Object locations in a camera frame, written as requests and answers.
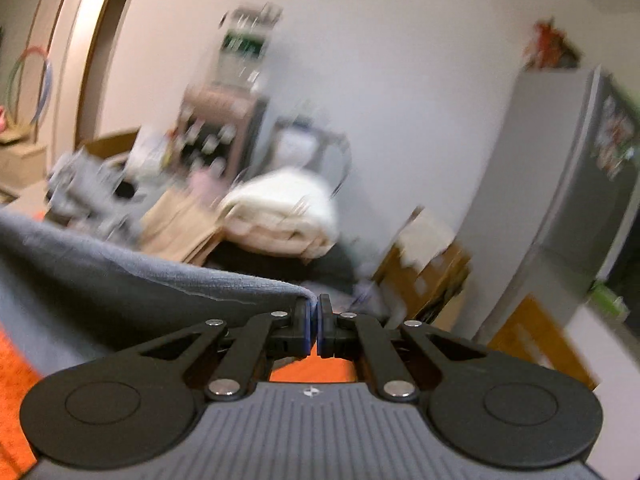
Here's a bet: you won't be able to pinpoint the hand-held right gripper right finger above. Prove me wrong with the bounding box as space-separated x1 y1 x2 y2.
318 294 494 404

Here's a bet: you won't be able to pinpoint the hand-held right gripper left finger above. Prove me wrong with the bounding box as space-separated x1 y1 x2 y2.
134 296 318 402

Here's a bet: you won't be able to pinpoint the grey drawstring sweatpants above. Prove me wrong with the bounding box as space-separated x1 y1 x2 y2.
0 209 312 377

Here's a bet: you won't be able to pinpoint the black cloth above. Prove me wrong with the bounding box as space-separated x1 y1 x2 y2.
206 241 357 293

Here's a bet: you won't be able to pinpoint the beige cloth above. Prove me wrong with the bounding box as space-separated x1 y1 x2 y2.
139 187 224 267

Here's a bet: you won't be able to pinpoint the white metal-framed chair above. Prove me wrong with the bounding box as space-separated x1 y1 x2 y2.
271 117 352 197

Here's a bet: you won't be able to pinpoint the wooden framed panel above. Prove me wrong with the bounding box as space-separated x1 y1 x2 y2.
486 294 599 392

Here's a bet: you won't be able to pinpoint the brown shelf unit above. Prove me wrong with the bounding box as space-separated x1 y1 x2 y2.
174 84 269 182

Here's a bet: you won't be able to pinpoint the grey refrigerator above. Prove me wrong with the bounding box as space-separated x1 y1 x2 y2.
457 64 640 347

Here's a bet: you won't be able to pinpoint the crumpled grey garment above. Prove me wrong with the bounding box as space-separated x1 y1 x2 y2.
46 151 147 241

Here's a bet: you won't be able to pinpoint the green object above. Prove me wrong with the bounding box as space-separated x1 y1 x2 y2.
589 279 632 319

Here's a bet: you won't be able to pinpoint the orange patterned mat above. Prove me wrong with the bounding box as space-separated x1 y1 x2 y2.
0 304 358 480

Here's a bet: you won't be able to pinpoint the low cardboard box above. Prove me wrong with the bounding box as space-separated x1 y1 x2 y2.
0 129 49 187

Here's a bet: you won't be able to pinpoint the wooden door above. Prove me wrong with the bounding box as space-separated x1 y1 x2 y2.
74 0 134 147

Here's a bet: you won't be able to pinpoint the colourful fridge magnets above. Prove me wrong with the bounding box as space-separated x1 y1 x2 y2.
596 94 640 177

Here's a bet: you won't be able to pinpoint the colourful hula hoop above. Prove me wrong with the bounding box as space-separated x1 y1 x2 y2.
6 45 54 129

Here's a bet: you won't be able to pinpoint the red things on refrigerator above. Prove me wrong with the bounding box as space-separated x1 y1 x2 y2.
521 19 585 72

